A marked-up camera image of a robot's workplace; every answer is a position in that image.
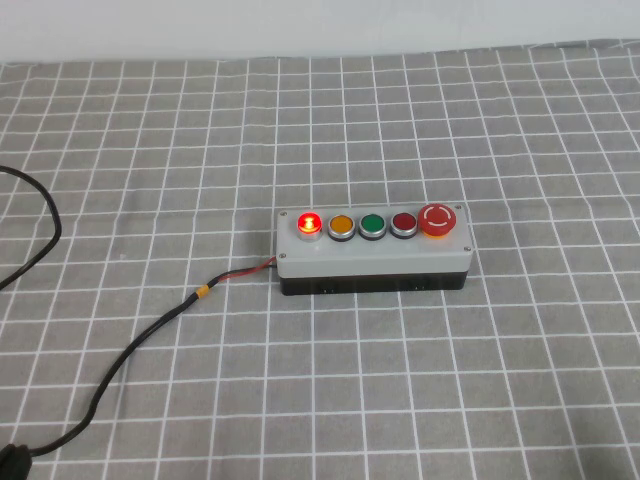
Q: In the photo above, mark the grey white checked tablecloth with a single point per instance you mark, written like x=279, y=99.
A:
x=450, y=375

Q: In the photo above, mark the green flat push button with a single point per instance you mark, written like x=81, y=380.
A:
x=372, y=224

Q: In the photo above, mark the red domed push button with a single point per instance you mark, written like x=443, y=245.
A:
x=309, y=225

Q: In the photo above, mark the dark red flat push button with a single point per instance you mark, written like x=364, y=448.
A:
x=403, y=222

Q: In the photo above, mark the grey black button box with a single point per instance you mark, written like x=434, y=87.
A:
x=370, y=260

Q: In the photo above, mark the red mushroom emergency stop button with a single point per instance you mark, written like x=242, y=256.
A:
x=437, y=218

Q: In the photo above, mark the yellow flat push button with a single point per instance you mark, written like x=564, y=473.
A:
x=341, y=225

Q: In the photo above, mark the black power adapter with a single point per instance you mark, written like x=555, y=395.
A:
x=12, y=465

